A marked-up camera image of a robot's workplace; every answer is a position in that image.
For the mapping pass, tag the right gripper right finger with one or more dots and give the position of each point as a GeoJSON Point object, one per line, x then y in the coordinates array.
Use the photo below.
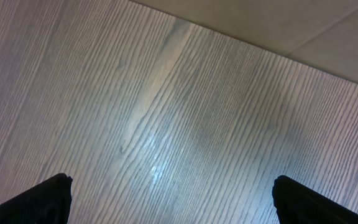
{"type": "Point", "coordinates": [297, 204]}

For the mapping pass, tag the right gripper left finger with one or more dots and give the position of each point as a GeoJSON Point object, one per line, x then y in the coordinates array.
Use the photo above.
{"type": "Point", "coordinates": [47, 202]}

